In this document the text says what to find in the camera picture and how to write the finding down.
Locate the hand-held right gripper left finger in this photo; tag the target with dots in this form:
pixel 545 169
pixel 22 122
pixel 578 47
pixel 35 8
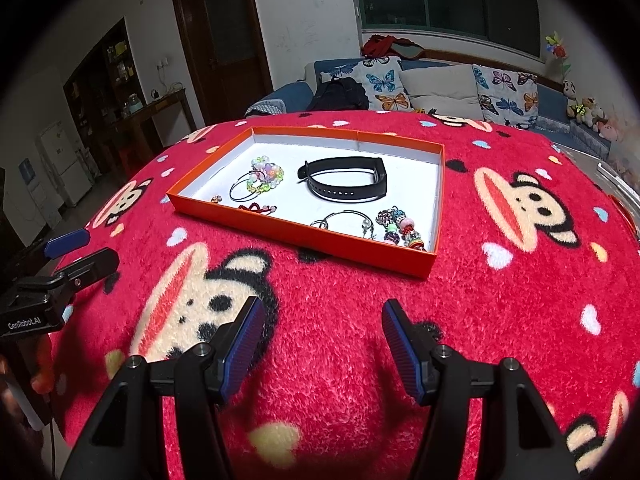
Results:
pixel 245 345

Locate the orange object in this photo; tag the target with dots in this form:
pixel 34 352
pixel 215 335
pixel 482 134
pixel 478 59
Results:
pixel 42 377

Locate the red printed blanket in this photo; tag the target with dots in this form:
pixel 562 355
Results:
pixel 325 360

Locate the blue sofa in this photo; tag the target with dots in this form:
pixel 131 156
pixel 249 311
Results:
pixel 550 105

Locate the orange cardboard box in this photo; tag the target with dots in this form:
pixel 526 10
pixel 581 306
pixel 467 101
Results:
pixel 350 249

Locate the pile of plush toys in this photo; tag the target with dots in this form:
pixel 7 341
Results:
pixel 590 110

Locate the black wristband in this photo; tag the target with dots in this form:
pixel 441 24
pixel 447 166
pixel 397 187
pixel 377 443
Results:
pixel 377 180

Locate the dark wooden door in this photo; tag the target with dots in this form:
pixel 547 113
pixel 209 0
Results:
pixel 220 45

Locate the window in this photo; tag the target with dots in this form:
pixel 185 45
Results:
pixel 445 0

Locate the wooden side table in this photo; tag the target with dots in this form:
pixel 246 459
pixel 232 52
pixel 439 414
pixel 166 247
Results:
pixel 150 120

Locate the red clothes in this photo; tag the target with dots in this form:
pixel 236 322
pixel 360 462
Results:
pixel 385 45

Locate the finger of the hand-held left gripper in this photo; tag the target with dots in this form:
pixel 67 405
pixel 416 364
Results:
pixel 92 265
pixel 67 243

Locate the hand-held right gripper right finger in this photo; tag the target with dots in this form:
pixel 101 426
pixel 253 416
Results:
pixel 402 350

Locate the grey pillow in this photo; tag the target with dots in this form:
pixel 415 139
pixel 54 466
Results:
pixel 440 92

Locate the dark shelf cabinet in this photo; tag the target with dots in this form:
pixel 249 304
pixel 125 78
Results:
pixel 105 70

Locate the white refrigerator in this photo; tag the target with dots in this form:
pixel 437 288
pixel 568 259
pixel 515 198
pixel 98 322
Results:
pixel 60 160

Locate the black backpack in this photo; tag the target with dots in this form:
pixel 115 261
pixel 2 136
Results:
pixel 340 92

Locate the butterfly print pillow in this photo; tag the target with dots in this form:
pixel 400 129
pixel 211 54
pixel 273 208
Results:
pixel 507 97
pixel 385 87

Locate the artificial flowers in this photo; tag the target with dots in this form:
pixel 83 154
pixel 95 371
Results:
pixel 557 50

